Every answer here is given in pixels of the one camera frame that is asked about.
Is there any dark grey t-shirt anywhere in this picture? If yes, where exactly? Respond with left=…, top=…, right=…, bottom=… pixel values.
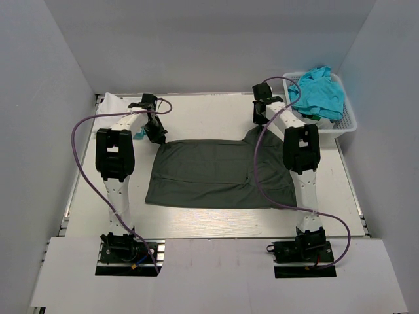
left=145, top=126, right=297, bottom=209

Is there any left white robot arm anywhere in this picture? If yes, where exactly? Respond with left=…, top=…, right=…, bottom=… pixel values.
left=95, top=107, right=167, bottom=241

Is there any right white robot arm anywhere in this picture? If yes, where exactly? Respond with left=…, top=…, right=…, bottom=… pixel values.
left=253, top=101, right=326, bottom=261

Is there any folded teal t-shirt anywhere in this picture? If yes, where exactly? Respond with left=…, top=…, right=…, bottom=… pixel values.
left=133, top=128, right=147, bottom=140

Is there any folded white t-shirt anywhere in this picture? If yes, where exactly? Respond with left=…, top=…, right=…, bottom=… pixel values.
left=96, top=92, right=132, bottom=114

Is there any green garment in basket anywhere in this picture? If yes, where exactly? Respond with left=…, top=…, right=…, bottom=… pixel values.
left=301, top=114, right=321, bottom=120

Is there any crumpled grey t-shirt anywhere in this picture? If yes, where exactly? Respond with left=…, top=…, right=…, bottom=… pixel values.
left=293, top=110, right=335, bottom=130

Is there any crumpled turquoise t-shirt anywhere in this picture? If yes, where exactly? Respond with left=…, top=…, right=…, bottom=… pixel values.
left=288, top=66, right=345, bottom=122

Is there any white plastic basket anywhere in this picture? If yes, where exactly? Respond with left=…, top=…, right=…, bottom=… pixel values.
left=282, top=72, right=357, bottom=138

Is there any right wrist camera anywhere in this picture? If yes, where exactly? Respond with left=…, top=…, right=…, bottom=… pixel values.
left=252, top=82, right=283, bottom=105

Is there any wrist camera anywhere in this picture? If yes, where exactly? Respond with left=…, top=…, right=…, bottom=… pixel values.
left=128, top=93, right=158, bottom=111
left=252, top=82, right=283, bottom=105

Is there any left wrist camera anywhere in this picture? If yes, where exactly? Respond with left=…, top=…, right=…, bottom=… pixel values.
left=128, top=93, right=158, bottom=111

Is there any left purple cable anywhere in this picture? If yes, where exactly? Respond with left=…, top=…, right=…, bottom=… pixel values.
left=71, top=97, right=173, bottom=275

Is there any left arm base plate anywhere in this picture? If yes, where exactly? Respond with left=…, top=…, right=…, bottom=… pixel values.
left=95, top=235, right=165, bottom=277

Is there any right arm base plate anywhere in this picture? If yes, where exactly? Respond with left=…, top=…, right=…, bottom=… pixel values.
left=266, top=241, right=337, bottom=279

